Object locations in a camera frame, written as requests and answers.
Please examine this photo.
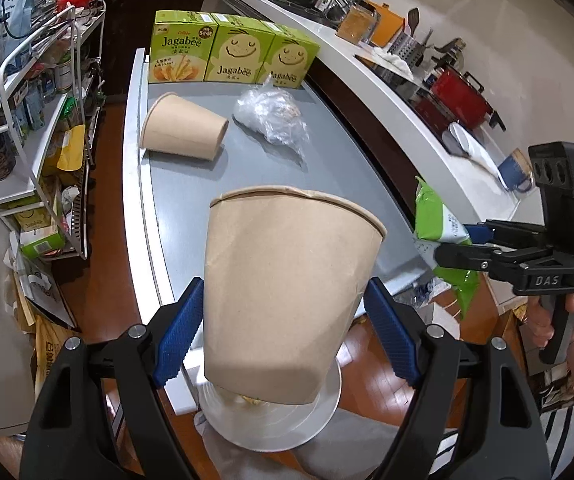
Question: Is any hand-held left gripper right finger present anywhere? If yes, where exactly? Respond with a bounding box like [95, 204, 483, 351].
[364, 276, 553, 480]

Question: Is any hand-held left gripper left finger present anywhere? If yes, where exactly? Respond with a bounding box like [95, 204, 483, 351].
[19, 276, 207, 480]

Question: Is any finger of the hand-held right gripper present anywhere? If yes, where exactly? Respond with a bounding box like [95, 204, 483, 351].
[462, 218, 548, 250]
[434, 241, 515, 275]

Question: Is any green snack bag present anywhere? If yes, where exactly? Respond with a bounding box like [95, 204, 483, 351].
[413, 176, 480, 313]

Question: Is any brown paper cup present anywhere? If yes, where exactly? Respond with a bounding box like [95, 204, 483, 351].
[203, 186, 388, 407]
[141, 92, 230, 162]

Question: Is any white plastic lid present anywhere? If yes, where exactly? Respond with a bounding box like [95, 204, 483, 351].
[197, 350, 343, 453]

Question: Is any blue ceramic mug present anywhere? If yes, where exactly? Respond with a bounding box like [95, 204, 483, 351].
[497, 149, 535, 193]

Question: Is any brown paper bag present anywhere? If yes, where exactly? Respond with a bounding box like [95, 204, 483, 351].
[33, 314, 76, 403]

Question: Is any red pot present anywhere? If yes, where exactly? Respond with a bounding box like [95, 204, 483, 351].
[429, 66, 507, 133]

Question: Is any small green box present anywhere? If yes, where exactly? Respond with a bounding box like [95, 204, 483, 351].
[19, 229, 66, 262]

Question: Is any black induction cooktop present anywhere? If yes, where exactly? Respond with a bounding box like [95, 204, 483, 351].
[372, 62, 468, 156]

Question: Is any striped shirt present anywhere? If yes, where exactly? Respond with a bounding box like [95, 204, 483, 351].
[434, 375, 574, 480]

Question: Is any white crumpled cloth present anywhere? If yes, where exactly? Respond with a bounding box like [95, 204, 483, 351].
[367, 45, 413, 73]

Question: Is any metal utensil holder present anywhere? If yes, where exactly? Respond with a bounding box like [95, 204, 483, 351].
[389, 32, 425, 68]

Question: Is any clear plastic bag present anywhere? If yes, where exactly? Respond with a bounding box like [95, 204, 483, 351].
[232, 76, 310, 158]

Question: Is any orange cutting board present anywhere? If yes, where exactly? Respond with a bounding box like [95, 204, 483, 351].
[369, 2, 408, 48]

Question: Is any brown storage container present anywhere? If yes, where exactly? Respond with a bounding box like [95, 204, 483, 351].
[337, 2, 380, 43]

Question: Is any green snack box face print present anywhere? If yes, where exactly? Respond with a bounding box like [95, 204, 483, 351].
[259, 22, 320, 90]
[203, 15, 280, 85]

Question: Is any green snack box fries print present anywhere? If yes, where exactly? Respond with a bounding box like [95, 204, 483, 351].
[149, 10, 218, 85]

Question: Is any white wire rack cart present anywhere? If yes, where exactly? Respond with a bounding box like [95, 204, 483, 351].
[0, 0, 108, 261]

